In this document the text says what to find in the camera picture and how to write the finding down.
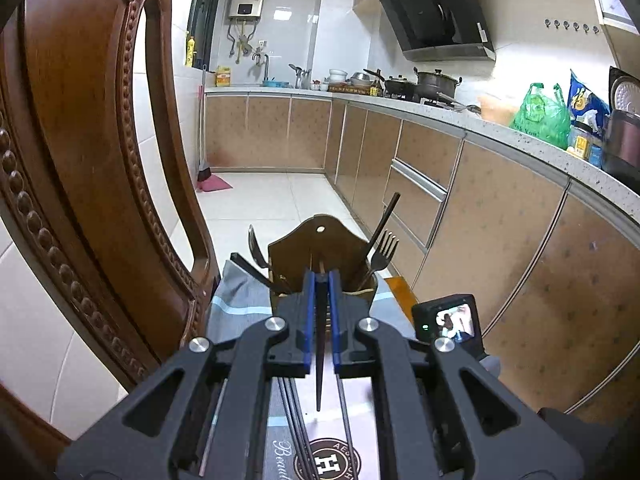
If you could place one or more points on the black spoon in holder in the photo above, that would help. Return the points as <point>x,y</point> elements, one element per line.
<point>255,250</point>

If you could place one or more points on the black fork in holder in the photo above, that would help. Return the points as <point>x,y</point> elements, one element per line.
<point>382,256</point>

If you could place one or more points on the green plastic bag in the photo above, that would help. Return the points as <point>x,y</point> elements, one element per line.
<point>546,118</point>

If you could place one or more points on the yellow box on counter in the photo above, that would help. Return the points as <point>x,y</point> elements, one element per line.
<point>223,76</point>

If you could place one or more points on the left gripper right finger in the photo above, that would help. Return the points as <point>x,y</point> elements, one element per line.
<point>355,337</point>

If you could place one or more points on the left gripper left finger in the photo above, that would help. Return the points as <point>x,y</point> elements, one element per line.
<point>291,355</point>

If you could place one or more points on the yellow bottle on sill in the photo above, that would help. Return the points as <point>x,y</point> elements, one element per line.
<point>190,50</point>

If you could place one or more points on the grey striped table cloth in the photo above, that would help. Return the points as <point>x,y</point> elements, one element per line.
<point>241,301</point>

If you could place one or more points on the black action camera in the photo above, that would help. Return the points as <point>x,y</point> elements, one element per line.
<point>454,317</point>

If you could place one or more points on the black chopstick on table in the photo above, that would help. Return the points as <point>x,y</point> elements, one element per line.
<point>346,424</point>

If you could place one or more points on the carved wooden chair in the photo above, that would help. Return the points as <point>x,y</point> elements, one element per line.
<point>74,196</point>

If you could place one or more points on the wooden utensil holder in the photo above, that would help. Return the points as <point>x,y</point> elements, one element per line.
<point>321,244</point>

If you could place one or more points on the black wok pan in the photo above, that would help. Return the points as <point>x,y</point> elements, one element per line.
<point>394,88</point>

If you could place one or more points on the dark cooking pot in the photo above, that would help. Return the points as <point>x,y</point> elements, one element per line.
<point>436,85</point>

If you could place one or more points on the kitchen counter cabinets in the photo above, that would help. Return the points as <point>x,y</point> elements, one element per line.
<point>547,244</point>

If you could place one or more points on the pink dustpan with broom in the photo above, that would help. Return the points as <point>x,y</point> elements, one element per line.
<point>206,181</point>

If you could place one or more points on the black range hood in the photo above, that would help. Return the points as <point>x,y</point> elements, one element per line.
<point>440,30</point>

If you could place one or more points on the blue snack bag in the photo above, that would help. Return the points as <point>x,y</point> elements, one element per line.
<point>588,118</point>

